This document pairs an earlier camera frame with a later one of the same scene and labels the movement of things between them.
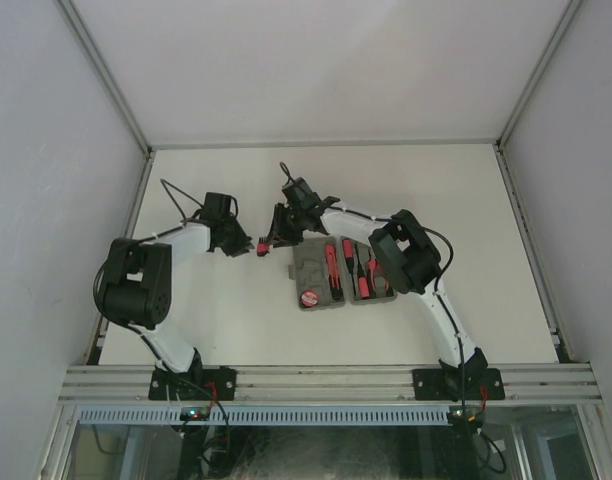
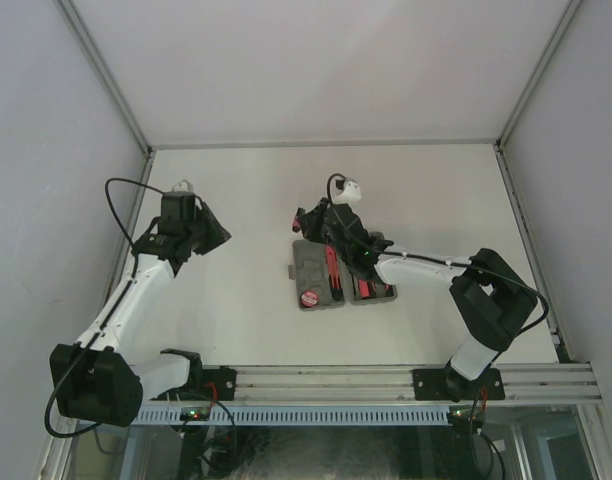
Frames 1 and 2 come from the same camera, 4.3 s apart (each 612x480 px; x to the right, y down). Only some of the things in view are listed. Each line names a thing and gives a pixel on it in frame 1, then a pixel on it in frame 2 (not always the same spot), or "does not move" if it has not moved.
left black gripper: (243, 243) -> (217, 233)
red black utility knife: (332, 262) does not move
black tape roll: (309, 298) does not move
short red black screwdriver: (363, 279) does not move
